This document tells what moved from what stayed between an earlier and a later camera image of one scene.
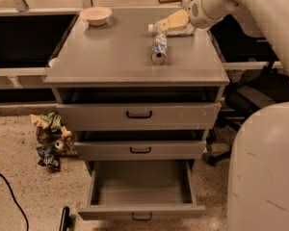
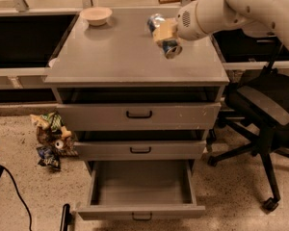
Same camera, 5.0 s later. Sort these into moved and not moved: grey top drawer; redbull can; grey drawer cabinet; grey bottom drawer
Moved: redbull can
Not moved: grey bottom drawer; grey drawer cabinet; grey top drawer
